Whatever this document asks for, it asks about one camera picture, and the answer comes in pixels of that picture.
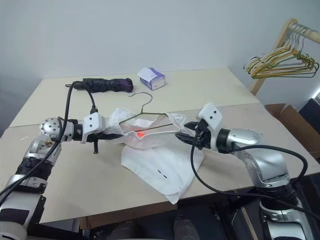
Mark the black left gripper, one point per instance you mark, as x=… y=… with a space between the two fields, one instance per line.
x=96 y=138

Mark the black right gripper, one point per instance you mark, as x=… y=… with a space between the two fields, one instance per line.
x=203 y=137

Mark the white garment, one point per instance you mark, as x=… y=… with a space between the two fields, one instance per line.
x=160 y=162

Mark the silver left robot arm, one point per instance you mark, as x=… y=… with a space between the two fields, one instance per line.
x=37 y=155

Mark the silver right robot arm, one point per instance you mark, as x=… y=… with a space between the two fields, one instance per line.
x=260 y=155

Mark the folded dark purple umbrella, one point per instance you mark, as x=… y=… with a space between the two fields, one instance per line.
x=107 y=84

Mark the purple white tissue box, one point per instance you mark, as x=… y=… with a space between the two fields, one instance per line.
x=152 y=80

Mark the wooden clothes rack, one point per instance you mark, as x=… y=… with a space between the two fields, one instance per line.
x=257 y=85

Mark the dark rounded shape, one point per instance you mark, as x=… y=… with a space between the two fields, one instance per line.
x=126 y=231
x=186 y=228

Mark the bunch of coloured hangers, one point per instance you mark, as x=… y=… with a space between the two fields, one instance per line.
x=275 y=60

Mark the black box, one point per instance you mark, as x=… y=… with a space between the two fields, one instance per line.
x=310 y=106

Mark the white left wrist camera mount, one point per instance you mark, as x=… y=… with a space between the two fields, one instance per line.
x=93 y=123

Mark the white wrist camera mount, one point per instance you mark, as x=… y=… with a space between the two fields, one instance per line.
x=93 y=123
x=211 y=117

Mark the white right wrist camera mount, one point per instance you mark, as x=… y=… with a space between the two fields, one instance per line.
x=211 y=117

